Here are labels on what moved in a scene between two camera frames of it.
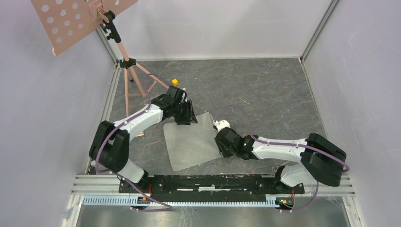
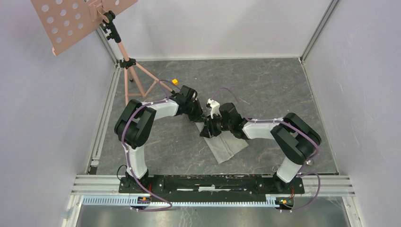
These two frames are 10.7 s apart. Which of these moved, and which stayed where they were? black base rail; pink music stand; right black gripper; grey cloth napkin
Moved: grey cloth napkin; right black gripper
Stayed: black base rail; pink music stand
